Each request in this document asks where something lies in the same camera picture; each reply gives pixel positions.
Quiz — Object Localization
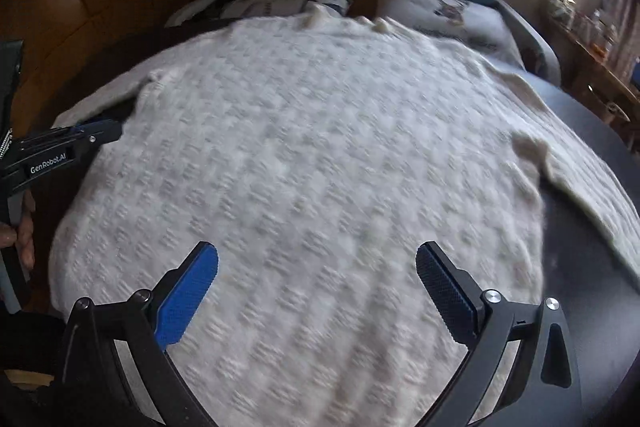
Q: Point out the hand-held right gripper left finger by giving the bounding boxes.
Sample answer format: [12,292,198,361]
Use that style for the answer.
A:
[55,242,219,427]

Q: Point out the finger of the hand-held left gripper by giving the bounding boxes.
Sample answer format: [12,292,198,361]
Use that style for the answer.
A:
[49,119,124,148]

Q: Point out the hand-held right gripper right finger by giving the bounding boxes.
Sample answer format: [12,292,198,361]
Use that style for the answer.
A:
[416,240,583,427]

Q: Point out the white knit sweater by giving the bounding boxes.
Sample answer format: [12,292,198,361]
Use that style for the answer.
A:
[47,4,640,427]

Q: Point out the person's left hand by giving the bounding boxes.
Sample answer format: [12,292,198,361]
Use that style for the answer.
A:
[0,189,37,271]

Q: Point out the triangle pattern pillow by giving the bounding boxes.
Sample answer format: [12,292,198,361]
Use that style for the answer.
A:
[220,0,353,20]

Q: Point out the wooden desk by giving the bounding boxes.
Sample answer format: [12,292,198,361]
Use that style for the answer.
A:
[545,19,640,142]

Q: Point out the deer print pillow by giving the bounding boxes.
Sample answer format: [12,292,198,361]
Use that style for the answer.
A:
[350,0,526,70]

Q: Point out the cluster of jars and bottles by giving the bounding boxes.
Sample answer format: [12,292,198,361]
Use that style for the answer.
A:
[547,0,621,55]

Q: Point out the pink patterned curtain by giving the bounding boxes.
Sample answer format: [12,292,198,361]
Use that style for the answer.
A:
[597,0,640,75]

